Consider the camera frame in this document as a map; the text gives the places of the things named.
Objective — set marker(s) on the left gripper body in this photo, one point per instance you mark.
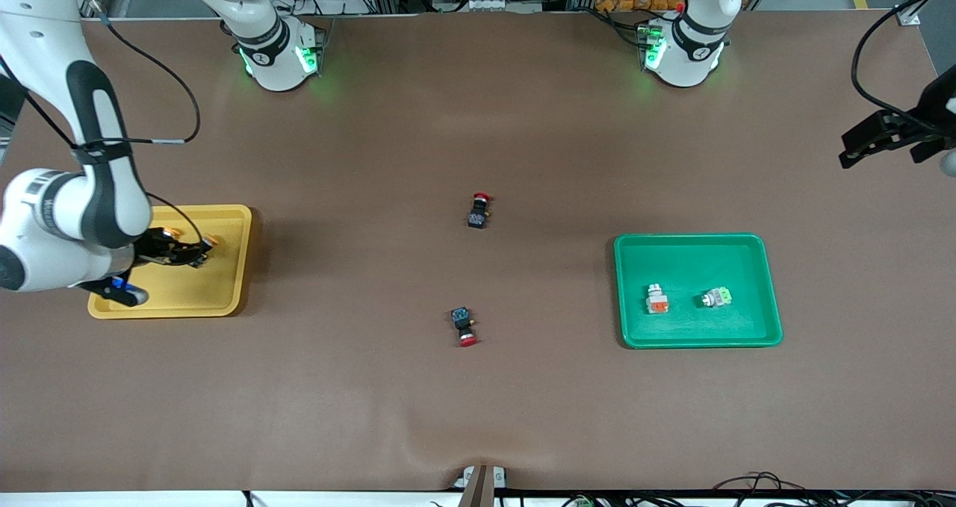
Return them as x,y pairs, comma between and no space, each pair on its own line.
938,108

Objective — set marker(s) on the black button with yellow cap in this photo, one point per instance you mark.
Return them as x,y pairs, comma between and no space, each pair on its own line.
171,231
211,240

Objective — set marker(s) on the white button with green block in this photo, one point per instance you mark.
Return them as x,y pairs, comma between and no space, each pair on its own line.
718,296

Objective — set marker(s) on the white button with orange block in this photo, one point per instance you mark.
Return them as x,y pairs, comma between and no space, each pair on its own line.
657,302

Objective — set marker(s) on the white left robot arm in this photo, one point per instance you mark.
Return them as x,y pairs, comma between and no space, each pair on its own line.
683,51

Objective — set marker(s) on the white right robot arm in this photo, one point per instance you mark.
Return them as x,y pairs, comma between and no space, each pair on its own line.
30,223

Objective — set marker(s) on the yellow plastic tray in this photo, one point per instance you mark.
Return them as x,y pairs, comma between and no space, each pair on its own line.
216,290

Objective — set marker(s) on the green plastic tray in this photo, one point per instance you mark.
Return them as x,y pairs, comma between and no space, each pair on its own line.
687,328

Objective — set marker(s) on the black button with red cap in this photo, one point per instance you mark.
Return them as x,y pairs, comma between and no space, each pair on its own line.
478,214
463,320

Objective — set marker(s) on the white power strip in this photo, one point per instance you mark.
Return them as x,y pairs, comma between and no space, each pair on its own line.
485,4

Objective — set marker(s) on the metal bracket with brown post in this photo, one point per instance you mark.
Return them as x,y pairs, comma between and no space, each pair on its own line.
482,484

